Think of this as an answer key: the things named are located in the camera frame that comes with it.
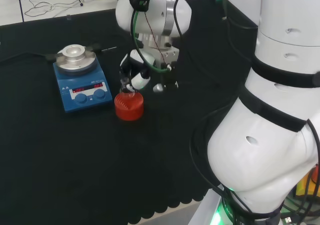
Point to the blue-base heater with steel plate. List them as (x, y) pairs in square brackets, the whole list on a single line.
[(82, 82)]

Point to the clear glass round-bottom flask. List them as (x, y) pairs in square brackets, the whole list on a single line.
[(124, 88)]

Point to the silver USB plug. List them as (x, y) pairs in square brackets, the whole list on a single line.
[(288, 220)]

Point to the yellow stop button box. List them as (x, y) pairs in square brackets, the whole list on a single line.
[(303, 185)]

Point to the clear cloth clip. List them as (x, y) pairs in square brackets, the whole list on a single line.
[(68, 17)]

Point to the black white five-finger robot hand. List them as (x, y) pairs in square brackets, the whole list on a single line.
[(168, 60)]

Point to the thin metal probe rod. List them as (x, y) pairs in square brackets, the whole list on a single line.
[(108, 49)]

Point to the black bench cloth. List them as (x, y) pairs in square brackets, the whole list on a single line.
[(100, 160)]

